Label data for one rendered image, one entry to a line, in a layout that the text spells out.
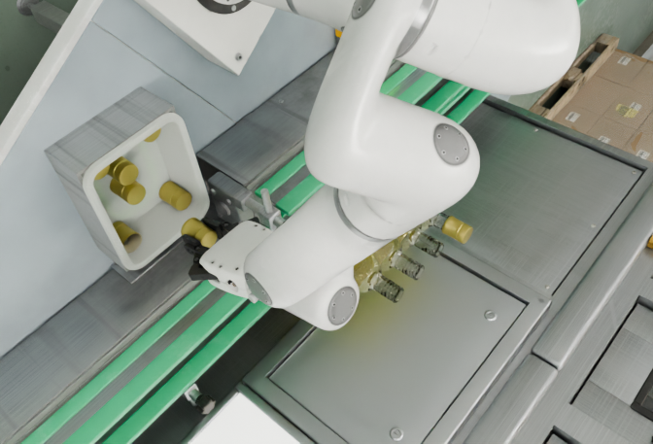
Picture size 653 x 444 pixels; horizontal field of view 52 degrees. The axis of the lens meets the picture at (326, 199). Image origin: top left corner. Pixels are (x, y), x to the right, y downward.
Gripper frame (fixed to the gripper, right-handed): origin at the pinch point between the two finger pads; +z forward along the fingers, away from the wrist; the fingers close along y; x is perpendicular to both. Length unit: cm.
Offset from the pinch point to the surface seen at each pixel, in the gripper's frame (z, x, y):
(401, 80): 2, -2, 51
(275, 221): -4.1, -3.0, 9.9
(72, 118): 12.2, 21.5, -4.6
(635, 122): 94, -227, 368
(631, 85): 113, -221, 405
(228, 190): 6.2, -0.3, 10.0
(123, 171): 8.0, 12.3, -3.2
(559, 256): -25, -40, 55
